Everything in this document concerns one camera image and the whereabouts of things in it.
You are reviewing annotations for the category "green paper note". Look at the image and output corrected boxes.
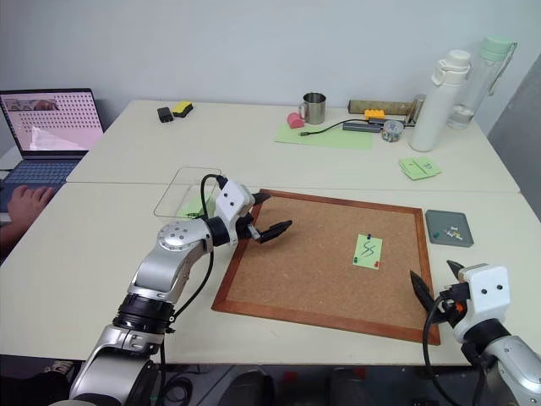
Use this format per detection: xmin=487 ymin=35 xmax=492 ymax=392
xmin=352 ymin=233 xmax=385 ymax=269

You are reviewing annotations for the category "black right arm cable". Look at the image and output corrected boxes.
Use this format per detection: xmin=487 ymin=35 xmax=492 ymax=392
xmin=422 ymin=294 xmax=488 ymax=406

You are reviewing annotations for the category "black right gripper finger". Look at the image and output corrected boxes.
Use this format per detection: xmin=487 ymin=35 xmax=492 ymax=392
xmin=445 ymin=259 xmax=466 ymax=284
xmin=408 ymin=270 xmax=435 ymax=316

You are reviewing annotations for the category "grey tray with pushpins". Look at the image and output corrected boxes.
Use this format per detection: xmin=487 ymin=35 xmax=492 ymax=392
xmin=424 ymin=208 xmax=475 ymax=248

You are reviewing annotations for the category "person's bare hand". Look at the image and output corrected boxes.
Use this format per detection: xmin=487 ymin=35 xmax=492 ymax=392
xmin=7 ymin=184 xmax=56 ymax=230

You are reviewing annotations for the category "clear plastic tray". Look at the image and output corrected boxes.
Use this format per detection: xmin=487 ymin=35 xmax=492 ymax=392
xmin=153 ymin=166 xmax=226 ymax=220

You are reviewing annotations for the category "green paper slip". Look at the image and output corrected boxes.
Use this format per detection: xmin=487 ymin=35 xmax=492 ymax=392
xmin=178 ymin=195 xmax=217 ymax=219

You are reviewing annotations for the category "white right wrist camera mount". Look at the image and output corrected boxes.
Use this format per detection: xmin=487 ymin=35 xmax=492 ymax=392
xmin=451 ymin=264 xmax=511 ymax=344

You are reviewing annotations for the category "clear bottle green lid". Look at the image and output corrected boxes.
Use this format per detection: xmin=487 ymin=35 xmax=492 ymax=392
xmin=445 ymin=35 xmax=519 ymax=130

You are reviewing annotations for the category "dark grey flat box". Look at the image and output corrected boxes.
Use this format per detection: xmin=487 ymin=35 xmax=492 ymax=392
xmin=342 ymin=121 xmax=386 ymax=134

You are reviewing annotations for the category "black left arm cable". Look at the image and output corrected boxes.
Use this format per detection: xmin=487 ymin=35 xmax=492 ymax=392
xmin=156 ymin=173 xmax=226 ymax=406

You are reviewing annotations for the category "white water bottle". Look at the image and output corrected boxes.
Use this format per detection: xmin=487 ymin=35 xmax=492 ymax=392
xmin=407 ymin=49 xmax=473 ymax=153

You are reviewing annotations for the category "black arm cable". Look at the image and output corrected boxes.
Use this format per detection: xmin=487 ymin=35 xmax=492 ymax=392
xmin=422 ymin=294 xmax=488 ymax=406
xmin=156 ymin=173 xmax=226 ymax=406

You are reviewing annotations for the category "dark rounded shape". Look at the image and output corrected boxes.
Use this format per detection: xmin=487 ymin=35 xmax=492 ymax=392
xmin=229 ymin=366 xmax=276 ymax=406

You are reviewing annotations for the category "large green paper sheet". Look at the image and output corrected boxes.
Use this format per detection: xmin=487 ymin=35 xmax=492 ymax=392
xmin=273 ymin=119 xmax=374 ymax=151

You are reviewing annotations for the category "black cable green plug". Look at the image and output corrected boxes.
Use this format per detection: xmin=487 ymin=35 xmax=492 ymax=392
xmin=298 ymin=118 xmax=369 ymax=138

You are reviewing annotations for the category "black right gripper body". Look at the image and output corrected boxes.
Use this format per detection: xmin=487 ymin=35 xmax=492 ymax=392
xmin=430 ymin=282 xmax=471 ymax=330

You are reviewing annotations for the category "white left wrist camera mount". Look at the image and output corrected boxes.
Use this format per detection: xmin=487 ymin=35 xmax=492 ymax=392
xmin=214 ymin=178 xmax=255 ymax=247

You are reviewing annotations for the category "wood framed cork board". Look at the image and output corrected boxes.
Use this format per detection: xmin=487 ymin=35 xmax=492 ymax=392
xmin=210 ymin=188 xmax=442 ymax=346

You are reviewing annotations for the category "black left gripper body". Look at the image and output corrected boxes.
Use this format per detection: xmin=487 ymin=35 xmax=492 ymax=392
xmin=233 ymin=206 xmax=265 ymax=243

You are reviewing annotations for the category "clear jar of pins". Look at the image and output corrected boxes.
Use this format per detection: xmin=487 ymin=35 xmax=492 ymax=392
xmin=380 ymin=118 xmax=404 ymax=143

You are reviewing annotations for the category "open laptop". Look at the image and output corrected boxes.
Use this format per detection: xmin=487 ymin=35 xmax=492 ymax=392
xmin=0 ymin=87 xmax=106 ymax=189

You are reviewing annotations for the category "steel mug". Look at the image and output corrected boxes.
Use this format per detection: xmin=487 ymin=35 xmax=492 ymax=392
xmin=298 ymin=91 xmax=328 ymax=125

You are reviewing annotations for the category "green card stack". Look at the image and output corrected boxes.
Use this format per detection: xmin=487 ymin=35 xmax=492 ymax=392
xmin=397 ymin=155 xmax=442 ymax=183

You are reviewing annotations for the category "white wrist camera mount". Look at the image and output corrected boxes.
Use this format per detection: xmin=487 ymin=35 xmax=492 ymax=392
xmin=451 ymin=264 xmax=511 ymax=344
xmin=214 ymin=178 xmax=255 ymax=247

